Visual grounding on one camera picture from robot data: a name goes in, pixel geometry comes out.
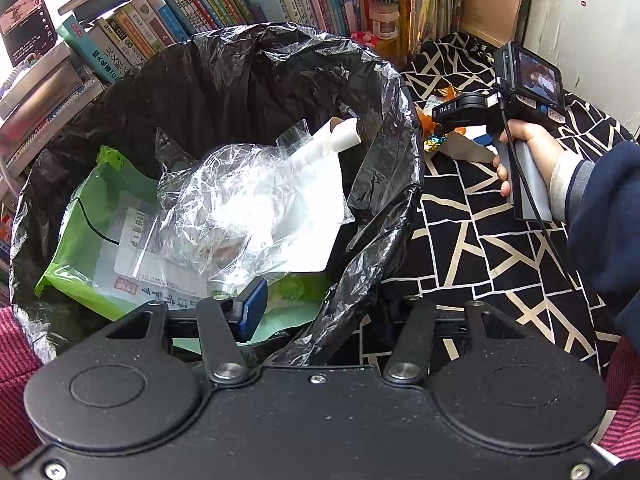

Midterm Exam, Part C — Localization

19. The white paper sheet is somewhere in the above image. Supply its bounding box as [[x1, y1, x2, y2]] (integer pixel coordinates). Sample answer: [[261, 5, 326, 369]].
[[273, 117, 361, 273]]

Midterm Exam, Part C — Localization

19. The clear plastic wrap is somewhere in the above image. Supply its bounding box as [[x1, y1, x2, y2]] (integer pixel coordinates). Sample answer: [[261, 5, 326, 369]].
[[153, 119, 356, 291]]

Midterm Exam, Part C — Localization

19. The small white lidded jar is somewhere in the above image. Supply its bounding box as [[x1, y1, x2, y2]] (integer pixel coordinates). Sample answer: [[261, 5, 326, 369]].
[[369, 1, 399, 40]]

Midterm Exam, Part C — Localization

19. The black white patterned cloth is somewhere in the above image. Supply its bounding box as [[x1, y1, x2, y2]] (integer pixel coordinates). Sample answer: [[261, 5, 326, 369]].
[[382, 32, 638, 378]]

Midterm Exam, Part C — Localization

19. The navy blue sleeve forearm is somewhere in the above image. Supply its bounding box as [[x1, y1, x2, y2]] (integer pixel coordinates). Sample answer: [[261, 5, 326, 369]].
[[549, 142, 639, 348]]

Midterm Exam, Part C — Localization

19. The black garbage bag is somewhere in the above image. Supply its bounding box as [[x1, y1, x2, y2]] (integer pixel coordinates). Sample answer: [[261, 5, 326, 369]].
[[10, 24, 423, 365]]

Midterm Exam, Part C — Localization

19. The person's right hand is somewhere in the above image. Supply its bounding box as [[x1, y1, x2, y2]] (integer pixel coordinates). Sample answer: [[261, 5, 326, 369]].
[[499, 119, 565, 185]]

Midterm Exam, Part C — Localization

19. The camera with screen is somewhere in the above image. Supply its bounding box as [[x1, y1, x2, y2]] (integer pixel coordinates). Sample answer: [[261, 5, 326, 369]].
[[494, 41, 566, 130]]

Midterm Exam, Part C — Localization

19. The row of colourful comic books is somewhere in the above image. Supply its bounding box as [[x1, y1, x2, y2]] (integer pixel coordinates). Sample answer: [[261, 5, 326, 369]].
[[397, 0, 467, 53]]

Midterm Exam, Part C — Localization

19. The row of leaning green books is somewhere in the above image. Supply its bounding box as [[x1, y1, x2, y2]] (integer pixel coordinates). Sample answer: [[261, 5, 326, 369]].
[[58, 0, 265, 84]]

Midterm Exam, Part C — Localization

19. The red white small toy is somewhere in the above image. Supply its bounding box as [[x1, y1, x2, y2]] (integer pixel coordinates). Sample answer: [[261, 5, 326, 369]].
[[350, 30, 378, 49]]

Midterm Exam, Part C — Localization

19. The red knitted sleeve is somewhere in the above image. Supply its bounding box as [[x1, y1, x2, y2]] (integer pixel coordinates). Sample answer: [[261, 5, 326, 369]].
[[0, 308, 40, 466]]

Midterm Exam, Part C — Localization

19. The green plastic snack bag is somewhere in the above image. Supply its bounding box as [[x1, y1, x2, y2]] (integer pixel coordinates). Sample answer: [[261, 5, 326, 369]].
[[36, 147, 328, 344]]

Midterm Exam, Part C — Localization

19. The smartphone with lit screen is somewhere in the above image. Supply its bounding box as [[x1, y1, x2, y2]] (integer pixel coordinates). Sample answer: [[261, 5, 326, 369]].
[[0, 0, 58, 67]]

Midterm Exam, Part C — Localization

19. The stack of lying books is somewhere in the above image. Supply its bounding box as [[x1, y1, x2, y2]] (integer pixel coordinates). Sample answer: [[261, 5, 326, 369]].
[[1, 42, 104, 178]]

